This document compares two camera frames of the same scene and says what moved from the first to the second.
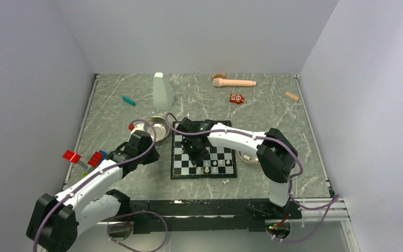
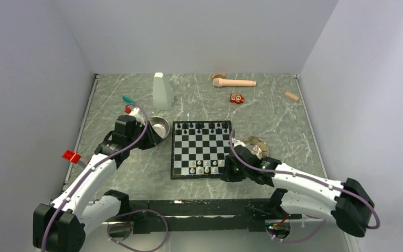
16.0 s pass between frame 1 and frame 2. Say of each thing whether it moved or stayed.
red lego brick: stayed
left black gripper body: moved
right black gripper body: moved
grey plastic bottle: stayed
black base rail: stayed
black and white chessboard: stayed
